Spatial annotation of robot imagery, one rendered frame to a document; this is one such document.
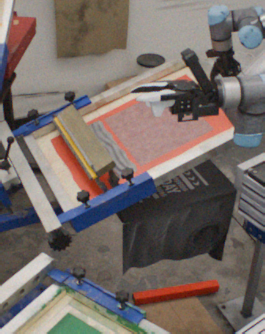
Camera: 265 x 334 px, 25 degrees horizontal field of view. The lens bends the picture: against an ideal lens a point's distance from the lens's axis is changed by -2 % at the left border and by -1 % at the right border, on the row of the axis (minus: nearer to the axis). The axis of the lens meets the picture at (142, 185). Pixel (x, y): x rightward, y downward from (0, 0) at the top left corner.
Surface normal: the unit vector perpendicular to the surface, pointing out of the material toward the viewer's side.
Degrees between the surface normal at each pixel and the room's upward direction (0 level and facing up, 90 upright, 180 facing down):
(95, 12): 89
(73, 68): 90
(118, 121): 17
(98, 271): 0
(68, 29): 90
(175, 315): 0
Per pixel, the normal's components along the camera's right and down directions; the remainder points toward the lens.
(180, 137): -0.23, -0.70
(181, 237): 0.43, 0.59
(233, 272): 0.04, -0.80
